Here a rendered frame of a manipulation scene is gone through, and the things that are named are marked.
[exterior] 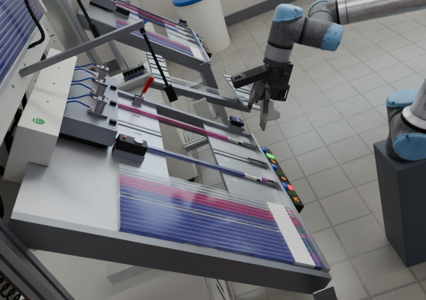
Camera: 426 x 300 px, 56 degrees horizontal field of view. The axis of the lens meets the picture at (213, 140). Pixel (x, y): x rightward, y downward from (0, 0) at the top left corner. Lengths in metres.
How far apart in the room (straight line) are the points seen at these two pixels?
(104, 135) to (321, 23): 0.65
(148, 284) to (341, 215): 1.12
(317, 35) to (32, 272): 0.88
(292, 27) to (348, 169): 1.35
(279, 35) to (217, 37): 3.05
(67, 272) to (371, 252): 1.27
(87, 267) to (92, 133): 0.63
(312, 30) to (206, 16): 2.99
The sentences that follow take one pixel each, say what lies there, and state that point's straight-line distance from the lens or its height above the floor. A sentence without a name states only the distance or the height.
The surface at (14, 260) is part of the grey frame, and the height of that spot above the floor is 1.16.
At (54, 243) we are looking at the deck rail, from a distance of 0.81.
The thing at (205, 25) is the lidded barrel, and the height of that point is 0.32.
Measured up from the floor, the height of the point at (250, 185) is 0.79.
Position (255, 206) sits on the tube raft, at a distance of 1.11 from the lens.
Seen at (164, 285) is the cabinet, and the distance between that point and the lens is 1.32.
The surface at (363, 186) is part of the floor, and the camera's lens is 2.26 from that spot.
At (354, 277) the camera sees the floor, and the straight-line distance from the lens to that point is 1.92.
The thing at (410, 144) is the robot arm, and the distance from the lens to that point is 1.33.
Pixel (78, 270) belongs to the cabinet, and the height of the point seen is 0.62.
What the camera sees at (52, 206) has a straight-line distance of 0.84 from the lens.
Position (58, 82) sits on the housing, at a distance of 1.12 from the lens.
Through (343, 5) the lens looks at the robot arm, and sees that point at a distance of 1.28.
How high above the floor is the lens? 1.59
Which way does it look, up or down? 33 degrees down
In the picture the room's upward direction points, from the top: 23 degrees counter-clockwise
